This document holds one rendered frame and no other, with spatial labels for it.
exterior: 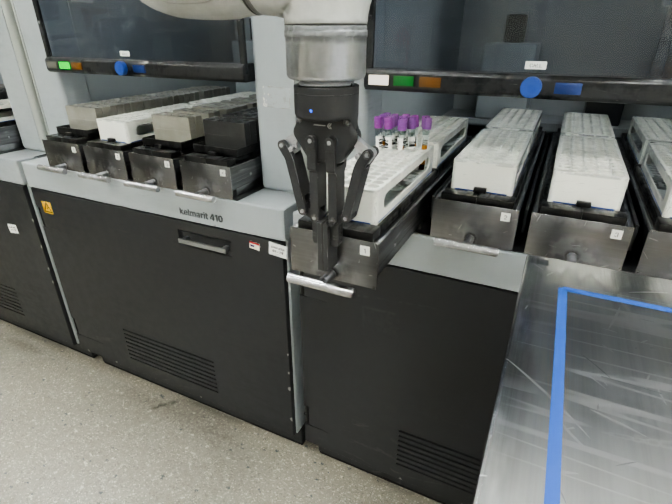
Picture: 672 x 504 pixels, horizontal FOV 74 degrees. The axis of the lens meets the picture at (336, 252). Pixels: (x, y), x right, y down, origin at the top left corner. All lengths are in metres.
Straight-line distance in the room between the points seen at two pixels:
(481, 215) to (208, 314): 0.72
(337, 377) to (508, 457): 0.76
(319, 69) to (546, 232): 0.44
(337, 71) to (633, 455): 0.41
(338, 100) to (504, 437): 0.36
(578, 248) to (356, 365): 0.51
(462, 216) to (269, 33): 0.50
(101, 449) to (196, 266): 0.64
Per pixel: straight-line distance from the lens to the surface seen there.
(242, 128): 1.00
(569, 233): 0.76
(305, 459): 1.36
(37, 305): 1.82
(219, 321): 1.17
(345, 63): 0.50
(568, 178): 0.77
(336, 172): 0.55
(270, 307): 1.04
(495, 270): 0.79
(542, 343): 0.42
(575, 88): 0.77
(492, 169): 0.77
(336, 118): 0.51
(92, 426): 1.60
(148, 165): 1.11
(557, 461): 0.33
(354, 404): 1.08
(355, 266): 0.61
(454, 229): 0.78
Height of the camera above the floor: 1.06
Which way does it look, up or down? 26 degrees down
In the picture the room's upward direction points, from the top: straight up
